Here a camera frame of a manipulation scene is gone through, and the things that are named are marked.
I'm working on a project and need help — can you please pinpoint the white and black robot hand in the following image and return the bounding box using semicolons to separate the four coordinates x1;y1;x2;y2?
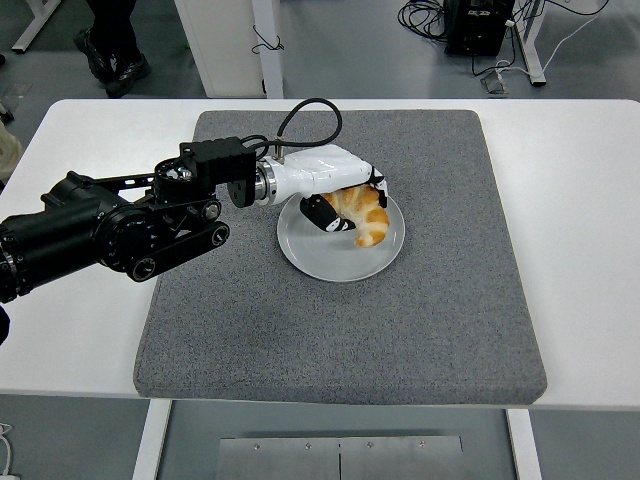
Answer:
272;144;391;235

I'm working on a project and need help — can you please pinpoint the clear plastic holder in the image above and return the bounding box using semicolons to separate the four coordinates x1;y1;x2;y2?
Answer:
480;69;509;96

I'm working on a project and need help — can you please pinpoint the black cable bundle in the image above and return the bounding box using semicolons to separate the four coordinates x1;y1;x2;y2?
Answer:
397;0;449;42

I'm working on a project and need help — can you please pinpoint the white table leg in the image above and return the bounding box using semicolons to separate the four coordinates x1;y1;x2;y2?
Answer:
504;407;544;480
130;398;174;480

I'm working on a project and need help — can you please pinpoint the white upright post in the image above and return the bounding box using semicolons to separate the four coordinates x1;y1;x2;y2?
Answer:
251;0;285;100

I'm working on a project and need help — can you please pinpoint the grey speckled foam mat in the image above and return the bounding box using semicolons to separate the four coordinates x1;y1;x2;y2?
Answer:
132;108;550;407

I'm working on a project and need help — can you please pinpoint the light grey round plate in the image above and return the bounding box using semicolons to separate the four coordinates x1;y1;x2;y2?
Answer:
276;192;407;283

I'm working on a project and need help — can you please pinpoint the thin black cable loop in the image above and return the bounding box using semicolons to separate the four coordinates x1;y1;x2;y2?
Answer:
251;24;285;55

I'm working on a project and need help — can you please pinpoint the thin white cable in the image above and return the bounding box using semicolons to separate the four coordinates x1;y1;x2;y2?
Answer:
0;422;16;476

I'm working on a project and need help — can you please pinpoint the golden croissant bread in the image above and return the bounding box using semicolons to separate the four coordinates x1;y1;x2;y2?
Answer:
322;184;391;249

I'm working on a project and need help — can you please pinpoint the person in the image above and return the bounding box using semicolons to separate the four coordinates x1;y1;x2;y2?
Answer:
73;0;152;99

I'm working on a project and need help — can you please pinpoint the white cabinet panel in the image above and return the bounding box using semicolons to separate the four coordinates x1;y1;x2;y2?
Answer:
173;0;266;99

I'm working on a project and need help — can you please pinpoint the black computer box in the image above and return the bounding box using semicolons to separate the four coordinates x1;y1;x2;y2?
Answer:
442;0;516;57

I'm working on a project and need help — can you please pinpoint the white desk foot bar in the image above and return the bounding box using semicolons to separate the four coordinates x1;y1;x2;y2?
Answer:
10;0;62;55

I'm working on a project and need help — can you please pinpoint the beige fabric object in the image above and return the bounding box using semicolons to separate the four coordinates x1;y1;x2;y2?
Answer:
0;119;24;187

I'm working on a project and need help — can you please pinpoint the white desk leg with foot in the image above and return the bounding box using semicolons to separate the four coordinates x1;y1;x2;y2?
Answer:
514;0;547;89

